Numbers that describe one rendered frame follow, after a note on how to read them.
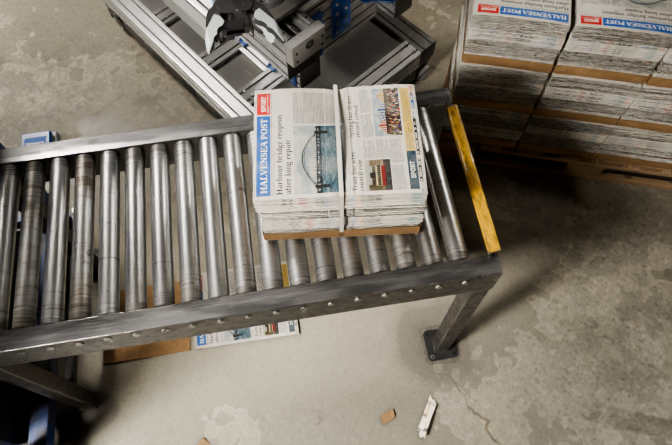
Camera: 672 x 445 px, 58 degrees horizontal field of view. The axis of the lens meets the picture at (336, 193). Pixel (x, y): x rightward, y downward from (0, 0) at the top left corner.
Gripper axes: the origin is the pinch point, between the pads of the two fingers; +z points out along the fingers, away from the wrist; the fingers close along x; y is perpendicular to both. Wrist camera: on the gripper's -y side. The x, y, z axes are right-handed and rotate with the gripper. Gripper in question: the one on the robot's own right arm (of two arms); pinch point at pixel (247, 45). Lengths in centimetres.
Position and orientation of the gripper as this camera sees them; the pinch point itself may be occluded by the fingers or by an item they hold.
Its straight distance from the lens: 124.8
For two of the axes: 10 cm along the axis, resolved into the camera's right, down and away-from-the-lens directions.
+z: 3.0, 8.5, -4.4
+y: -1.2, 4.9, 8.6
